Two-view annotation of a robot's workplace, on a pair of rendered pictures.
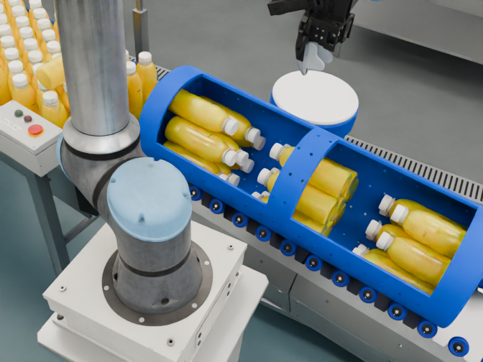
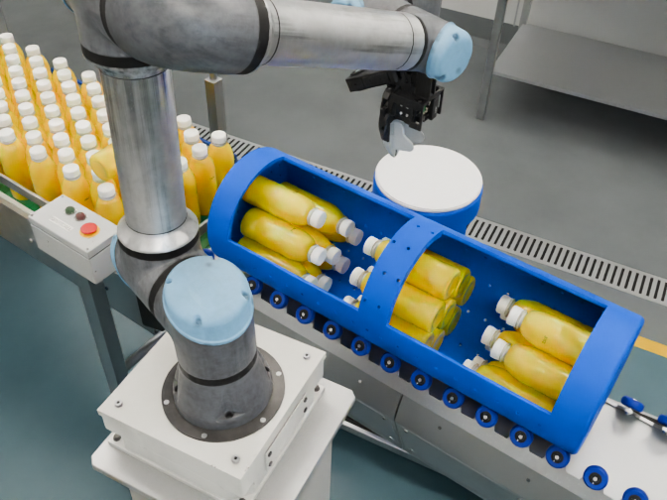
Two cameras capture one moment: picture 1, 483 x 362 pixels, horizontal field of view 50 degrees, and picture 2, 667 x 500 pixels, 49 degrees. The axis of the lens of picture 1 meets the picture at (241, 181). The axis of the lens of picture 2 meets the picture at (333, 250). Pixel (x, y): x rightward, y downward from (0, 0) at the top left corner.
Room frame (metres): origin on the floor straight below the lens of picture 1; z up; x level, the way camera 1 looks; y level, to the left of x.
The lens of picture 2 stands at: (-0.17, -0.10, 2.19)
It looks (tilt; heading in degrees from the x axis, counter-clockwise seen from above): 43 degrees down; 5
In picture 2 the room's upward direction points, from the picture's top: 2 degrees clockwise
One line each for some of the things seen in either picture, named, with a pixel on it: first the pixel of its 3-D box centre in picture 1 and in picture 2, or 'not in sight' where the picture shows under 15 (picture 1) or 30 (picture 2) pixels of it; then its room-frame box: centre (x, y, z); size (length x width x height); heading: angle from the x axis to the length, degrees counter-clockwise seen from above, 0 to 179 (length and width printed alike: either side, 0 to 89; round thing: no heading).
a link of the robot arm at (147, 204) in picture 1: (149, 210); (208, 313); (0.50, 0.13, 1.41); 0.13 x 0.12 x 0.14; 45
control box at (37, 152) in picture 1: (26, 137); (78, 238); (0.99, 0.59, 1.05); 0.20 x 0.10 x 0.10; 61
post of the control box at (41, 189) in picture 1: (60, 256); (120, 384); (0.99, 0.59, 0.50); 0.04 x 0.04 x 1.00; 61
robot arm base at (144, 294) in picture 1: (156, 259); (220, 369); (0.49, 0.12, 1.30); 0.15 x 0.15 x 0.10
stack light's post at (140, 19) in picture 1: (146, 129); (226, 223); (1.65, 0.43, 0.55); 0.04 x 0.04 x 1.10; 61
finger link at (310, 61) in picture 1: (312, 62); (399, 142); (0.92, -0.11, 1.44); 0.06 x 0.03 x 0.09; 61
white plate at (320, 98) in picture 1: (315, 96); (428, 177); (1.37, -0.20, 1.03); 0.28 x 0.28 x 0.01
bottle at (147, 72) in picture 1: (146, 83); (221, 168); (1.38, 0.35, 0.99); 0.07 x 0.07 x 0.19
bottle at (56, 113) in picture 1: (56, 124); (113, 221); (1.12, 0.56, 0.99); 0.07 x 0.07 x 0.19
